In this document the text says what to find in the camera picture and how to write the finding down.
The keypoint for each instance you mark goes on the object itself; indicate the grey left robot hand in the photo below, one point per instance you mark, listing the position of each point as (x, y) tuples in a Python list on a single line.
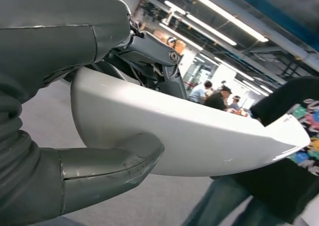
[(50, 36)]

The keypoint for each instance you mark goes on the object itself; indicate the ceiling strip light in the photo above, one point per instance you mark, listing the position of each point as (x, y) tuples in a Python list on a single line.
[(182, 37), (211, 30), (236, 20)]

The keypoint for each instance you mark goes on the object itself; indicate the person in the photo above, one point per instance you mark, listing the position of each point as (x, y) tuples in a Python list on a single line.
[(234, 104), (217, 100), (198, 94), (274, 191)]

